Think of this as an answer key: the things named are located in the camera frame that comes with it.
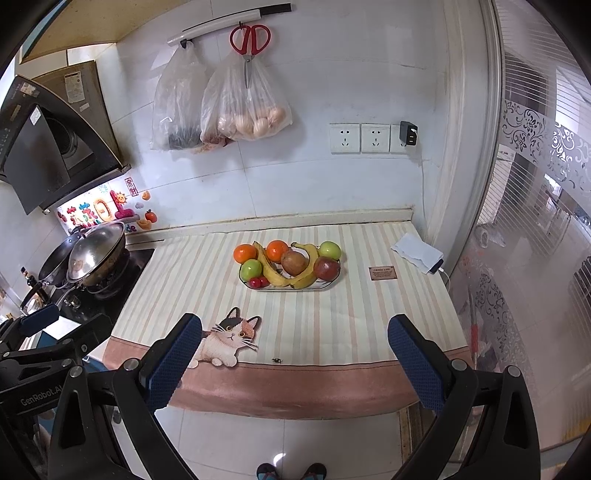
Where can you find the dark red apple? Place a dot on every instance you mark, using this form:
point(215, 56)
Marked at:
point(328, 269)

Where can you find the white wall socket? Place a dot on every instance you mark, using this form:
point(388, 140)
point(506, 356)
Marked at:
point(395, 145)
point(345, 138)
point(375, 138)

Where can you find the orange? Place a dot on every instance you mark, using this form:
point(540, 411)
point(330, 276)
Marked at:
point(277, 250)
point(245, 254)

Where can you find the striped tablecloth with cat print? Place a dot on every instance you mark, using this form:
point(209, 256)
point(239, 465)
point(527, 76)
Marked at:
point(300, 323)

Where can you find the wok with steel lid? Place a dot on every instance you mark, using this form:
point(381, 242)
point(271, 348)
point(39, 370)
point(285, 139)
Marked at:
point(97, 251)

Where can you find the clear bag with dark contents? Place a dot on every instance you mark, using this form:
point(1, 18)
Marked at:
point(178, 106)

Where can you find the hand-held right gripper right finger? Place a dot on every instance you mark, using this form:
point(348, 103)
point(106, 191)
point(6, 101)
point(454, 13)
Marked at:
point(415, 364)

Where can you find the green apple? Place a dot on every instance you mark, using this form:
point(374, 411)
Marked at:
point(330, 249)
point(250, 269)

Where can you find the black range hood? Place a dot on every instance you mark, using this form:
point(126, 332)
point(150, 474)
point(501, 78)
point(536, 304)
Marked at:
point(37, 152)

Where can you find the blue striped slipper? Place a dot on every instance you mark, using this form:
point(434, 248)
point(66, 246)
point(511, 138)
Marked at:
point(268, 473)
point(315, 472)

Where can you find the white folded cloth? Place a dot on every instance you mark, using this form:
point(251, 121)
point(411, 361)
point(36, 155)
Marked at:
point(415, 253)

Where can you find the white wall hook rail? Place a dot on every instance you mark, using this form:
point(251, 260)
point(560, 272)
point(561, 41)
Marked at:
point(217, 25)

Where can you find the beige wall cabinet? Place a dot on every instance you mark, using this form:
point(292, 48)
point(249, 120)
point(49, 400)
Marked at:
point(78, 27)

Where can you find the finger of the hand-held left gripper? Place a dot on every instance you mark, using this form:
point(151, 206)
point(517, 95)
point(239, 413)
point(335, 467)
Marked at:
point(41, 320)
point(87, 328)

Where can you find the clear bag of eggs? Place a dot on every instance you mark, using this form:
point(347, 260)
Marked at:
point(249, 110)

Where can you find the black charger plug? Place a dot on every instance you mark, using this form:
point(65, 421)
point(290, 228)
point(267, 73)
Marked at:
point(409, 133)

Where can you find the yellow banana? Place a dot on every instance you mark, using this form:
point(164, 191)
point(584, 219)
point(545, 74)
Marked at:
point(270, 270)
point(308, 278)

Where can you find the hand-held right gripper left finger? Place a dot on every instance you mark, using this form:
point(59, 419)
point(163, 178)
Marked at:
point(173, 364)

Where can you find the colourful letter wall stickers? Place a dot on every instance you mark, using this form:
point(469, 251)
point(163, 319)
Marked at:
point(97, 210)

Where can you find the black frying pan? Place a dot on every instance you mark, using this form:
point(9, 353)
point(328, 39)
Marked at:
point(53, 267)

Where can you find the brown cloth label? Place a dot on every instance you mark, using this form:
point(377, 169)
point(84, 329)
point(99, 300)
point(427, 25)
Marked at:
point(383, 273)

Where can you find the black gas stove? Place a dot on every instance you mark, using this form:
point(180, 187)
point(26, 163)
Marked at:
point(120, 286)

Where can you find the reddish brown apple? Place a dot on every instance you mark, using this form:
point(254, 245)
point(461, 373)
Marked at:
point(295, 261)

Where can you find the patterned glass sliding door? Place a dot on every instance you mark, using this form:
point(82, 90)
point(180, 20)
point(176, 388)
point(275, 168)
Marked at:
point(531, 207)

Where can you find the cat print plate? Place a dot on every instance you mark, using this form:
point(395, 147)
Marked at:
point(288, 287)

